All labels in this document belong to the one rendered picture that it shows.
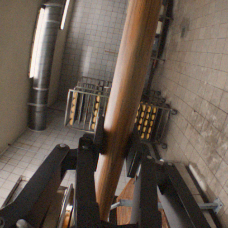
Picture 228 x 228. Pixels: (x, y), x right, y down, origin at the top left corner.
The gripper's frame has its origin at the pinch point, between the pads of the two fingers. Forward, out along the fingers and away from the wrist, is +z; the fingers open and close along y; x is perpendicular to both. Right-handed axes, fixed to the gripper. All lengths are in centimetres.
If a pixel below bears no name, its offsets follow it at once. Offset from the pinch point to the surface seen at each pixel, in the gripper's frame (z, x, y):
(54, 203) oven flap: 124, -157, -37
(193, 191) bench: 114, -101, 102
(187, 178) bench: 136, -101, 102
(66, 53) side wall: 499, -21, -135
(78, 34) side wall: 499, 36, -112
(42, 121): 293, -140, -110
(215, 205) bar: 87, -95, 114
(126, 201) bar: 87, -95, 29
